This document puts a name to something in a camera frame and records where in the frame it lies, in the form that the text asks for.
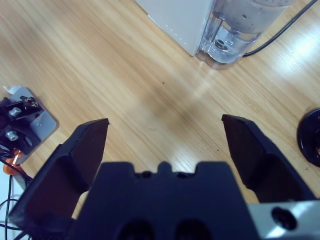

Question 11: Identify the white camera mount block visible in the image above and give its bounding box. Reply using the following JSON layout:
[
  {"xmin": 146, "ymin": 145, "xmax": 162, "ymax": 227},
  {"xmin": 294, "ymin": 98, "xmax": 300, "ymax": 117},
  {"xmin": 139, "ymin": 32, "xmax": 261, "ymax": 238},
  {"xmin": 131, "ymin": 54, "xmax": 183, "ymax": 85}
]
[{"xmin": 0, "ymin": 86, "xmax": 60, "ymax": 165}]

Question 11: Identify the black mount cable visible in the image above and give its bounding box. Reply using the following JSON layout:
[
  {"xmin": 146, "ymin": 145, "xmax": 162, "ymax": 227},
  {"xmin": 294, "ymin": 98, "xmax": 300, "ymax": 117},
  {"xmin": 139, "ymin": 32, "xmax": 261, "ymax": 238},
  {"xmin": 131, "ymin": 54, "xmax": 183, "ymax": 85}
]
[{"xmin": 0, "ymin": 146, "xmax": 33, "ymax": 231}]

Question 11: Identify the black machine power cable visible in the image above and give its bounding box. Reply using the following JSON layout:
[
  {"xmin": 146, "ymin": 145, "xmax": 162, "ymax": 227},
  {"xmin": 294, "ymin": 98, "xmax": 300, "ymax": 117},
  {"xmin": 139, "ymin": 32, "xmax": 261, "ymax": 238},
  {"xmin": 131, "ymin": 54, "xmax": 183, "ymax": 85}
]
[{"xmin": 243, "ymin": 0, "xmax": 320, "ymax": 56}]

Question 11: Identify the dark camera mount post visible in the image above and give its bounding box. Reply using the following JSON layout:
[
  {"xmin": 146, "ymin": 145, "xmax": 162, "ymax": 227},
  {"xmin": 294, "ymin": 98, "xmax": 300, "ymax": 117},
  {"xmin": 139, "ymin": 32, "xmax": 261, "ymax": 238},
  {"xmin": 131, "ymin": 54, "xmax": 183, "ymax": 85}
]
[{"xmin": 0, "ymin": 96, "xmax": 45, "ymax": 156}]

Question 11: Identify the white capsule coffee machine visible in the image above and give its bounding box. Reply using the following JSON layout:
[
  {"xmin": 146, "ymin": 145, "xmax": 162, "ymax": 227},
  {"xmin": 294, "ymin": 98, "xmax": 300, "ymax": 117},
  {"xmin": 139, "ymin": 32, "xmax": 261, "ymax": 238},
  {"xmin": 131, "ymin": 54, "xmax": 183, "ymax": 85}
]
[{"xmin": 134, "ymin": 0, "xmax": 216, "ymax": 57}]

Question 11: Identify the black capsule holder with rods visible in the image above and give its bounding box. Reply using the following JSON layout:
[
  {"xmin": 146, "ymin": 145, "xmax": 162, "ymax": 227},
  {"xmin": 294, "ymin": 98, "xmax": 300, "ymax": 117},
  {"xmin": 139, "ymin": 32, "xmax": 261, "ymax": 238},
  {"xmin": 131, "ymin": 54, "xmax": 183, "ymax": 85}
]
[{"xmin": 296, "ymin": 107, "xmax": 320, "ymax": 168}]

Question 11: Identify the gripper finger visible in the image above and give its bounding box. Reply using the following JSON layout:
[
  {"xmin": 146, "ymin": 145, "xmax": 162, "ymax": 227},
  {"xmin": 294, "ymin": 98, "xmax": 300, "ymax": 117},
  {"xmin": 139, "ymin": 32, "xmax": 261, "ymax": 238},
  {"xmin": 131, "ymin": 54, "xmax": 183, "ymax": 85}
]
[
  {"xmin": 221, "ymin": 113, "xmax": 317, "ymax": 205},
  {"xmin": 8, "ymin": 117, "xmax": 110, "ymax": 227}
]

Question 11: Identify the clear water tank grey lid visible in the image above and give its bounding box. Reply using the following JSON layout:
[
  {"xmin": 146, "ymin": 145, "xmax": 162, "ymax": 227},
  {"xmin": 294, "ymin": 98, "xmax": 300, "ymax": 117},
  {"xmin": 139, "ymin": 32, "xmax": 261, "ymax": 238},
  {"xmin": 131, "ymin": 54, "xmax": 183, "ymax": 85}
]
[{"xmin": 196, "ymin": 0, "xmax": 297, "ymax": 71}]

